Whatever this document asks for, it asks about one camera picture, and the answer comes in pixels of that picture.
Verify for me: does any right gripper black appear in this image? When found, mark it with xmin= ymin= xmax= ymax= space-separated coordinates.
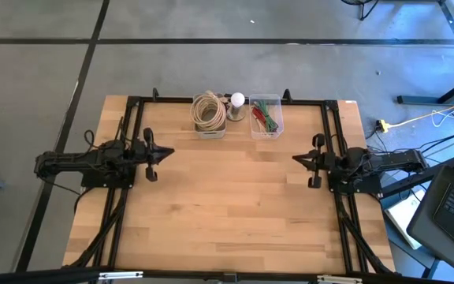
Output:
xmin=292 ymin=133 xmax=337 ymax=189

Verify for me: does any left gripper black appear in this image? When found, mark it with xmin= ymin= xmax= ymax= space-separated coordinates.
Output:
xmin=134 ymin=127 xmax=176 ymax=183

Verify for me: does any green USB cable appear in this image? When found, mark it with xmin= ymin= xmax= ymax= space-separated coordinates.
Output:
xmin=255 ymin=99 xmax=280 ymax=134

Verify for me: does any white plastic bin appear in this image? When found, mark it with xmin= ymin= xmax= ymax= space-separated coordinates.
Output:
xmin=191 ymin=92 xmax=228 ymax=140

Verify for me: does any clear plastic bin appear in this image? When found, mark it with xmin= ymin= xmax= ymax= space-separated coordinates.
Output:
xmin=248 ymin=93 xmax=285 ymax=141

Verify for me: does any white flat box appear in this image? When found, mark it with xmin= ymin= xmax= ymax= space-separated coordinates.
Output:
xmin=384 ymin=188 xmax=425 ymax=250

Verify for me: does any dark grey laptop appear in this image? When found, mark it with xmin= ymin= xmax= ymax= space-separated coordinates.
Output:
xmin=406 ymin=164 xmax=454 ymax=282

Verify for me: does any black overhead gantry beam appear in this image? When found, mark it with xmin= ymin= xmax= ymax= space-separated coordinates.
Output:
xmin=0 ymin=264 xmax=454 ymax=284

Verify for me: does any black aluminium table frame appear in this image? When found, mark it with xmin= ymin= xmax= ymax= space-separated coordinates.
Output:
xmin=63 ymin=87 xmax=396 ymax=277

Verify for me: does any red coiled USB cable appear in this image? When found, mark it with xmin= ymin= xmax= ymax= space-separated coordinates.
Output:
xmin=251 ymin=105 xmax=268 ymax=129

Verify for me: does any yellow extension cord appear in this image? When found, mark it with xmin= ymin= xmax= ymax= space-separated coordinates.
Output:
xmin=375 ymin=97 xmax=454 ymax=134

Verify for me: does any silver metal bracket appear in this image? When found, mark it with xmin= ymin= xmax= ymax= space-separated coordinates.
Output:
xmin=316 ymin=275 xmax=364 ymax=284
xmin=99 ymin=271 xmax=144 ymax=281

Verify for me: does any black desk frame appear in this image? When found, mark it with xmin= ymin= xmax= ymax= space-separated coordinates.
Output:
xmin=396 ymin=0 xmax=454 ymax=107

